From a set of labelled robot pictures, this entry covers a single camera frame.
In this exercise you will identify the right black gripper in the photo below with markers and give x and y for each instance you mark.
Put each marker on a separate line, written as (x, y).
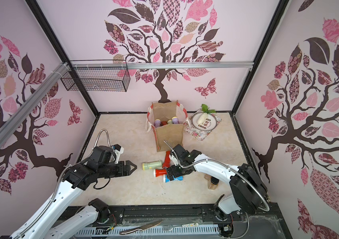
(174, 172)

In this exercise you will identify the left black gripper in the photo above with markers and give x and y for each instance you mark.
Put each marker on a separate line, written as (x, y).
(126, 169)

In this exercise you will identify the blue flashlight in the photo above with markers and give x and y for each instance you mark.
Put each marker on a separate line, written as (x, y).
(167, 180)

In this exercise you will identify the purple flashlight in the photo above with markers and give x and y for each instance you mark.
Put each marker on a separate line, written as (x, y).
(157, 123)
(175, 120)

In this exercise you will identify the brown jute tote bag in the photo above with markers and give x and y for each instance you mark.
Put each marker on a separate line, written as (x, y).
(171, 133)

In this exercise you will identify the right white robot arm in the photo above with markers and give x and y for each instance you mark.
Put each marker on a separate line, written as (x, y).
(248, 192)

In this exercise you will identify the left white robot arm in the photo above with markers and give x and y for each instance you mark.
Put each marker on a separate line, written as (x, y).
(41, 224)

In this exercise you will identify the spice jar black lid rear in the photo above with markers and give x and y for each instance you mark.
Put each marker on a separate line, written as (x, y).
(207, 177)

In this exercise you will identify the white toy radish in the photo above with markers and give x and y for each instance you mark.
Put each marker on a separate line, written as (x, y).
(205, 112)

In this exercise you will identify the butter knife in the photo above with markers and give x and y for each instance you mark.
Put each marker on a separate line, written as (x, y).
(141, 228)

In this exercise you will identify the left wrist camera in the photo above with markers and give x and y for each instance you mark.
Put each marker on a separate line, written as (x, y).
(118, 149)

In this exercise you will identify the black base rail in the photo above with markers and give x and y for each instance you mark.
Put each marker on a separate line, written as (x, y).
(132, 214)

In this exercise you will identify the grey slotted cable duct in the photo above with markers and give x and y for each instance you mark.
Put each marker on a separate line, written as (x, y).
(105, 232)

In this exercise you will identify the black wire basket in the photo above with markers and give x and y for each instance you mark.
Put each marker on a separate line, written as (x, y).
(101, 75)

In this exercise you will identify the diagonal aluminium rail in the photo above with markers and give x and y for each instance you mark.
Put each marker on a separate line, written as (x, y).
(10, 126)

